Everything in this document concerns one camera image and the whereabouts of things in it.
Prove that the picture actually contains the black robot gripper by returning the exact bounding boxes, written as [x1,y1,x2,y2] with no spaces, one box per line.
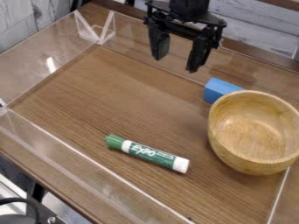
[145,0,227,73]

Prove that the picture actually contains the black metal stand base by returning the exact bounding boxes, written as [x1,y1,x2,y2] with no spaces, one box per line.
[0,197,69,224]

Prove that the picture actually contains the blue foam block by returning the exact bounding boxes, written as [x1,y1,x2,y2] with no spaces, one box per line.
[203,77,243,103]

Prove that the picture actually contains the black cable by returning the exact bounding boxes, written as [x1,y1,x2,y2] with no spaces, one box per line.
[0,197,43,224]

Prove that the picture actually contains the green Expo marker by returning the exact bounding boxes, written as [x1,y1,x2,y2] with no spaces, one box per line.
[106,134,190,173]

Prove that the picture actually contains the clear acrylic tray wall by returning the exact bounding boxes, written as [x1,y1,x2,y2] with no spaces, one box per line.
[0,8,299,224]

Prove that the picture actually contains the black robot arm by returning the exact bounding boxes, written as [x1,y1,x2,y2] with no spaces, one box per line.
[145,0,227,73]

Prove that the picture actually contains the brown wooden bowl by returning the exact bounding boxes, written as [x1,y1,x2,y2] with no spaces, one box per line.
[207,90,299,176]

